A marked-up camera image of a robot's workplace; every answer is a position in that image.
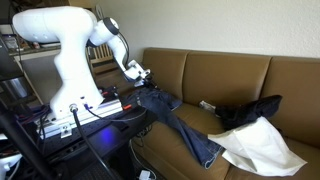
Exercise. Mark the white counter shelf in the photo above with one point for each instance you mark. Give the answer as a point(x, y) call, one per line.
point(30, 53)

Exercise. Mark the dark navy garment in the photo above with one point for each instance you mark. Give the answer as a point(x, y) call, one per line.
point(246, 111)

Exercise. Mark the white power adapter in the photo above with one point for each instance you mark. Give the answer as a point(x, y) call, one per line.
point(144, 175)

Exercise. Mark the wooden slatted chair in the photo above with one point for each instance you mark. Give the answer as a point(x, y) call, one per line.
point(103, 65)

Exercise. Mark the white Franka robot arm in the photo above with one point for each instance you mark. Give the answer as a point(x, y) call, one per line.
point(71, 66)

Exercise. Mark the blue denim trousers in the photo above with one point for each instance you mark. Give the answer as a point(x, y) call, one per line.
point(173, 120)

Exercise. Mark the small jar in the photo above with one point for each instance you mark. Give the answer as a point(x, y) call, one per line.
point(35, 45)

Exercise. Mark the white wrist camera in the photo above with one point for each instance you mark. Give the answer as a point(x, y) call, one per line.
point(139, 83)

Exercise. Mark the white cloth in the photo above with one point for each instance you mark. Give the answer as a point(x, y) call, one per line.
point(260, 150)

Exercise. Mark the small grey white item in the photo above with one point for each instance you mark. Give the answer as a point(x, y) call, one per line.
point(207, 106)

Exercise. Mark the black robot table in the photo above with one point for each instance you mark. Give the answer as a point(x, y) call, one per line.
point(110, 136)

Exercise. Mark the metal bin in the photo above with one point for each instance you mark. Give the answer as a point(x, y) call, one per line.
point(15, 87)

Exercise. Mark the aluminium robot base mount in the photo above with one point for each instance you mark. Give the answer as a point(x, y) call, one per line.
point(96, 111)

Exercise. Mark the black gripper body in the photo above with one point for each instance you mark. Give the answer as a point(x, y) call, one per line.
point(149, 81)

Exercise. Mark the black tripod pole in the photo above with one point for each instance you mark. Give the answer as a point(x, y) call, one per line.
point(20, 140)

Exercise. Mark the brown leather sofa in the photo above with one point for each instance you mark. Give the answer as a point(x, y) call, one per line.
point(226, 76)

